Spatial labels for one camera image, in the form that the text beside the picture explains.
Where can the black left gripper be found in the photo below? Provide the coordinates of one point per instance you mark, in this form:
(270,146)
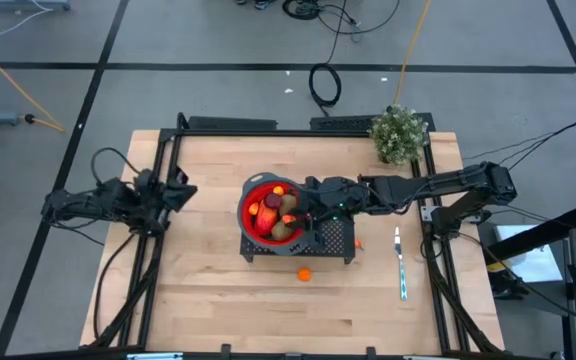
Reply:
(153,200)

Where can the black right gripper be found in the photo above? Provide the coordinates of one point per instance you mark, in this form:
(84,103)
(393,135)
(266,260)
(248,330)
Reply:
(338,197)

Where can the small yellow orange peach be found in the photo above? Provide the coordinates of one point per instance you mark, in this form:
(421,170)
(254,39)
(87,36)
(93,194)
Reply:
(357,244)
(254,208)
(278,190)
(288,218)

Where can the brown green kiwi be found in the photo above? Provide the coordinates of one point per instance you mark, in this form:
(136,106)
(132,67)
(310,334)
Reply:
(288,204)
(282,231)

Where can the dark red pomegranate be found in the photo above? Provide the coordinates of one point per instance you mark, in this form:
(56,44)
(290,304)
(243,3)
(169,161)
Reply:
(273,200)

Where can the red orange mango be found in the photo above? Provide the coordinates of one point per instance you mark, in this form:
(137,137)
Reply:
(266,220)

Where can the red grey collapsible colander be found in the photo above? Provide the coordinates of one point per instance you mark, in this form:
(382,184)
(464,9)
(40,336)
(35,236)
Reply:
(246,225)

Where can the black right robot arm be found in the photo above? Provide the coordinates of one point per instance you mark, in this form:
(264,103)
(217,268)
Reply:
(443,182)

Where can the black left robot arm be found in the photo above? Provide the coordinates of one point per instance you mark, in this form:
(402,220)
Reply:
(98,205)

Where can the round orange fruit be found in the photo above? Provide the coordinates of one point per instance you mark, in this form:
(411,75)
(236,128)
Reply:
(304,274)

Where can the black perforated metal shelf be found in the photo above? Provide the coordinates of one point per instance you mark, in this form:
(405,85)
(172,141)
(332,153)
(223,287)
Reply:
(335,240)

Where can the black clamp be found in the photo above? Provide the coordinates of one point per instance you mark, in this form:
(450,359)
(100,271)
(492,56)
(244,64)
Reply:
(225,351)
(182,122)
(370,353)

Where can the black flat panel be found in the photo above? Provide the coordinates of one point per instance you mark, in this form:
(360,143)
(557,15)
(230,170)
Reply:
(228,123)

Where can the black perforated panel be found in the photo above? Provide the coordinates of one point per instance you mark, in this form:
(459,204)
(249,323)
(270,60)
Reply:
(343,123)

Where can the potted green plant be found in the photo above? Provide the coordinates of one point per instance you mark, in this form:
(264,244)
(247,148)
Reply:
(398,135)

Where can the white box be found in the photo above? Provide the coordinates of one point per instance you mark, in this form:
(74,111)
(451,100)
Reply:
(533,260)

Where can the black beam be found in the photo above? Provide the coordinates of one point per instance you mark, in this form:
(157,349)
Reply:
(543,232)

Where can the black aluminium table frame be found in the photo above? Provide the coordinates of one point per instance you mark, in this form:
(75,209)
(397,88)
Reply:
(293,133)

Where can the silver metal bracket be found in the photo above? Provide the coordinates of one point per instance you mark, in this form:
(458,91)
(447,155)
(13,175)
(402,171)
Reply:
(155,356)
(430,358)

